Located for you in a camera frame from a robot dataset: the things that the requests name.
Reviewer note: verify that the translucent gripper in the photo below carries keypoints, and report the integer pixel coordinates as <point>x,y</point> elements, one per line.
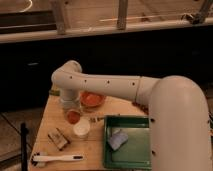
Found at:
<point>68,106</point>

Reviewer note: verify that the red apple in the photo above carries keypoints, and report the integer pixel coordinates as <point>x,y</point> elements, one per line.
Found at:
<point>73,117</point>

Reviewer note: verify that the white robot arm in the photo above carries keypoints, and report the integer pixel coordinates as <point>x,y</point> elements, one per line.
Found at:
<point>179,123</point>

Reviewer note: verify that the white paper cup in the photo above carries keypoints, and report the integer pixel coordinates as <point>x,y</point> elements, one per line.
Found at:
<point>82,128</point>

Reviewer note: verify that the orange plastic bowl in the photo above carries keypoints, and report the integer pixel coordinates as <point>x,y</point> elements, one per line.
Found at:
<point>89,99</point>

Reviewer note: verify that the brown chocolate box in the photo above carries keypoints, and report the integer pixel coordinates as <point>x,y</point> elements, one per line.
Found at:
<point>58,138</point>

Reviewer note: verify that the black pole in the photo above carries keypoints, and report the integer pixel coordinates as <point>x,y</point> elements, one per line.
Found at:
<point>24,157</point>

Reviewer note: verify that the blue sponge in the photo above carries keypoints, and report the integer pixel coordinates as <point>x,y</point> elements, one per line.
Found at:
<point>117,139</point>

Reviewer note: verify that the white dish brush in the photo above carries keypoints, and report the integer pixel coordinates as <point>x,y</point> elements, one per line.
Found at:
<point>43,158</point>

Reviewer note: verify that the green plastic tray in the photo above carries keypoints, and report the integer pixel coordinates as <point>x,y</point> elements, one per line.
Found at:
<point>135,152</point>

